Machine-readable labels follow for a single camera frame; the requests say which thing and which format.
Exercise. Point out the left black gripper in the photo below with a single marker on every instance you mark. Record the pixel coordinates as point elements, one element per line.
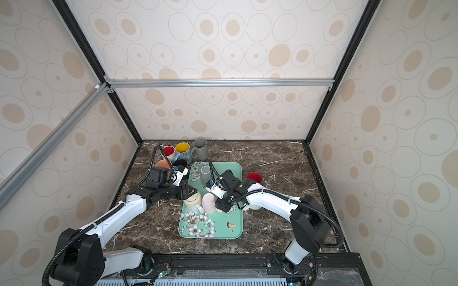
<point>185,192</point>

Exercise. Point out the cream beige mug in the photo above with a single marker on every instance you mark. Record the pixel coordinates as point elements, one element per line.
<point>193,203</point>

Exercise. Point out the pale pink mug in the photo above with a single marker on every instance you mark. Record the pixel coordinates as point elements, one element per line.
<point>208,203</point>

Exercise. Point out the small light grey mug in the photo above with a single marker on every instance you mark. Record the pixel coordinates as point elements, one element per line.
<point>205,175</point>

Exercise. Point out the black mug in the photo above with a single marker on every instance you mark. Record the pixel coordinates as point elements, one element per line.
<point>181,162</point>

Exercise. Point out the cream mug orange handle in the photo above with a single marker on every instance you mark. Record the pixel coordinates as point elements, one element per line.
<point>163,164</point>

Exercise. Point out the blue butterfly mug yellow inside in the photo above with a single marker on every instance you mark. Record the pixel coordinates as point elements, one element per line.
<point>183,152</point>

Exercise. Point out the tall dark grey mug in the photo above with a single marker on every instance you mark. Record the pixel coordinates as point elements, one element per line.
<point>200,150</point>

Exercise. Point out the white mug red inside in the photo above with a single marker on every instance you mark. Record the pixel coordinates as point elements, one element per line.
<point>170,152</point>

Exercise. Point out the large white mug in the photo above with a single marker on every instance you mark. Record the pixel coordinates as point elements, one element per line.
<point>253,207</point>

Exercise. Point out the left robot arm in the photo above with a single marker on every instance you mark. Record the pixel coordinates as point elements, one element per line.
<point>103,228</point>

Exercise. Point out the mint green floral tray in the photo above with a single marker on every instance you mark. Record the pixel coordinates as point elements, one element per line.
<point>219,225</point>

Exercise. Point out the left diagonal aluminium bar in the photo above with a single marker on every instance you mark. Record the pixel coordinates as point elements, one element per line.
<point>32,162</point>

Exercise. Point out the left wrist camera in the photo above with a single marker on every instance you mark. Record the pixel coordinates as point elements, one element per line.
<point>180,172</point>

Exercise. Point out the horizontal aluminium frame bar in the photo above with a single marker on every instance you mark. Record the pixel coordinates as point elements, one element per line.
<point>220,83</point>

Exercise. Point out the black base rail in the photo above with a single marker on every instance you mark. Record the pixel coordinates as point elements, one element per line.
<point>328,269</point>

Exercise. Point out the left black frame post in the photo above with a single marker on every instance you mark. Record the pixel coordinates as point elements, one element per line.
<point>74,27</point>

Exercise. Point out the black frame post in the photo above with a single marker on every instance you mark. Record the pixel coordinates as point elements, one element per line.
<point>74,27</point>
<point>348,55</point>

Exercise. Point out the right black frame post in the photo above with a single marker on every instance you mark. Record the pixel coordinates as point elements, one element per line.
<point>348,55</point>

